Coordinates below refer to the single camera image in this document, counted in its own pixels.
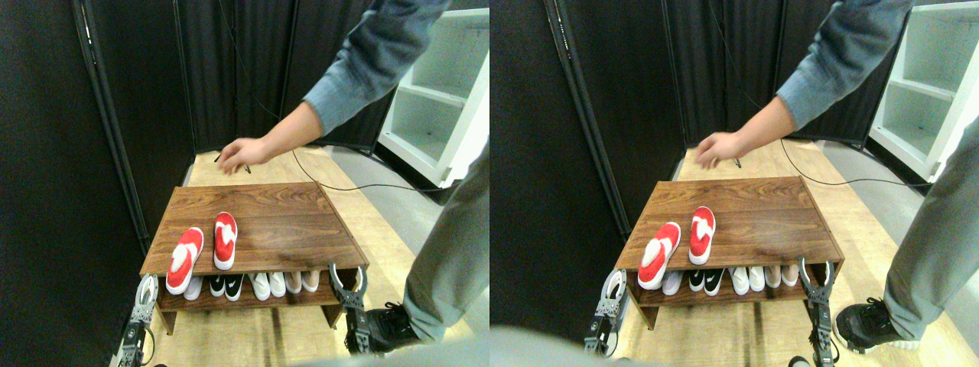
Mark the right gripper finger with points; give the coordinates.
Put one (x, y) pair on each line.
(830, 289)
(362, 294)
(811, 280)
(342, 285)

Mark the red shoe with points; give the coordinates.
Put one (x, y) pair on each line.
(225, 241)
(658, 256)
(701, 235)
(183, 260)

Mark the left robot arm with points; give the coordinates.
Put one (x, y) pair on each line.
(131, 358)
(600, 349)

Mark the person's hand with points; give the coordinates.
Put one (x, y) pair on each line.
(721, 147)
(246, 153)

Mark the beige shoe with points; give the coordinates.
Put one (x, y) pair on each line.
(310, 281)
(788, 275)
(294, 282)
(773, 277)

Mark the white shoe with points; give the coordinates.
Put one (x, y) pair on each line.
(756, 279)
(196, 290)
(261, 287)
(277, 284)
(739, 281)
(674, 283)

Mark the brown shoe rack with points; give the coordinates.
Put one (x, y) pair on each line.
(765, 222)
(283, 229)

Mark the black shoe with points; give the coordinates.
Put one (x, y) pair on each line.
(713, 283)
(695, 280)
(216, 285)
(233, 288)

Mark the person's legs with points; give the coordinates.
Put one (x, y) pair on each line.
(933, 252)
(451, 252)

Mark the white shelf unit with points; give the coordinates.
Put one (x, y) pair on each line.
(428, 122)
(925, 115)

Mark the black curtain pole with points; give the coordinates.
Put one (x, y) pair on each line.
(112, 122)
(583, 122)

